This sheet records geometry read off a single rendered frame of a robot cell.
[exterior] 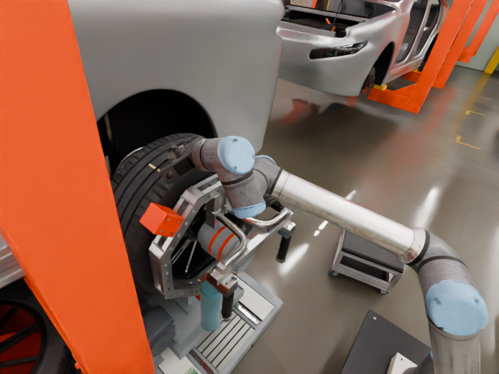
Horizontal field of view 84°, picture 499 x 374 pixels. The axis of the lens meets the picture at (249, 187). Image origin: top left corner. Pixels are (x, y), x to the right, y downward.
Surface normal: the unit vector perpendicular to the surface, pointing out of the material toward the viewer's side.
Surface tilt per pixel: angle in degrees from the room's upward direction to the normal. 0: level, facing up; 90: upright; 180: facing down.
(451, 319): 79
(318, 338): 0
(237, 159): 58
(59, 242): 90
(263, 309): 0
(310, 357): 0
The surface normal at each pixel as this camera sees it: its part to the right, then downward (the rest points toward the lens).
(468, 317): -0.35, 0.36
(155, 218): -0.37, -0.28
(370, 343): 0.11, -0.80
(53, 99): 0.77, 0.44
